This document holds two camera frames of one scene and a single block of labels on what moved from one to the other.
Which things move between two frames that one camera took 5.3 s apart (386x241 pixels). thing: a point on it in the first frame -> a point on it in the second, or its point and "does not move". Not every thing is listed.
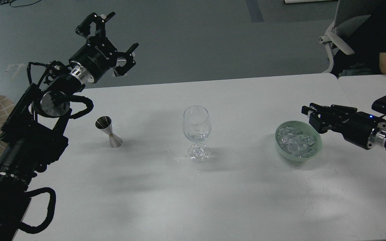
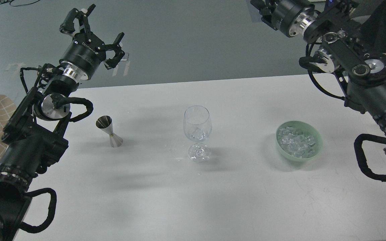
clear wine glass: x=197 y=127 does not move
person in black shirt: x=379 y=43 does not move
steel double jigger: x=104 y=123 does not move
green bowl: x=298 y=141 does not move
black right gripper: x=356 y=127 -> x=291 y=16
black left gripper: x=98 y=54 -> x=82 y=57
